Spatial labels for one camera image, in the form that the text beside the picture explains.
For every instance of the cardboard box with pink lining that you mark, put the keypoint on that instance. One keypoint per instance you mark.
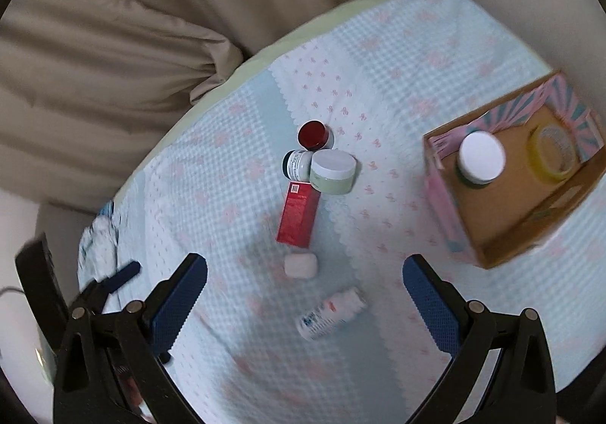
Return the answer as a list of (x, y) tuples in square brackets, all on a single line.
[(490, 225)]

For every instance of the red lid small jar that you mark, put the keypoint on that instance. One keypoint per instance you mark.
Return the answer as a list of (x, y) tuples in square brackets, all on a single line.
[(315, 135)]

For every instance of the beige curtain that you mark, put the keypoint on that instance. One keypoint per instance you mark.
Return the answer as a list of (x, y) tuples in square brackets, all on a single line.
[(88, 87)]

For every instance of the black lid labelled jar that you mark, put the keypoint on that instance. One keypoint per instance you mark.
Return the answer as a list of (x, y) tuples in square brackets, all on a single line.
[(296, 165)]

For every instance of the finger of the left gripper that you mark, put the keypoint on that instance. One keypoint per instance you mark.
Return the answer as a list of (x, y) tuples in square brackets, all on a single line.
[(124, 275)]

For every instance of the gingham bow-print tablecloth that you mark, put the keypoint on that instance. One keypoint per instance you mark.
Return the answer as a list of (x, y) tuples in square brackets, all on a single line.
[(381, 74)]

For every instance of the black power strip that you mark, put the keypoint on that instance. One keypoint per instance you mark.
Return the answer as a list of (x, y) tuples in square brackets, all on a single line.
[(35, 269)]

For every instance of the yellow clear tape roll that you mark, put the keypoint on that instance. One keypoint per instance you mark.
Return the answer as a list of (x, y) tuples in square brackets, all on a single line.
[(551, 153)]

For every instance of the red rectangular carton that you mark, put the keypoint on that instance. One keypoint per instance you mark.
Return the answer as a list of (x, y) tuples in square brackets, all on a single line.
[(297, 218)]

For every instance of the white supplement bottle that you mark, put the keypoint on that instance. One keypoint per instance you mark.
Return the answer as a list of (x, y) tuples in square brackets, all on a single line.
[(340, 308)]

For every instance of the dark jar with white lid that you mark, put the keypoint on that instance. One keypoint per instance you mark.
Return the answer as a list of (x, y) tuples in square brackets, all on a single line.
[(481, 158)]

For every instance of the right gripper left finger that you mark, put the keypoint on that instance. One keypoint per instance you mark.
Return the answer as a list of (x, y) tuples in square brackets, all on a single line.
[(150, 329)]

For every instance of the green jar with white lid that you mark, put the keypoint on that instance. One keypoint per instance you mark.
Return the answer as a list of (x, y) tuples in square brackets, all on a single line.
[(332, 171)]

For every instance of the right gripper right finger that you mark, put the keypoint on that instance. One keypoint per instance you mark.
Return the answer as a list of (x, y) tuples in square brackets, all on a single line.
[(463, 329)]

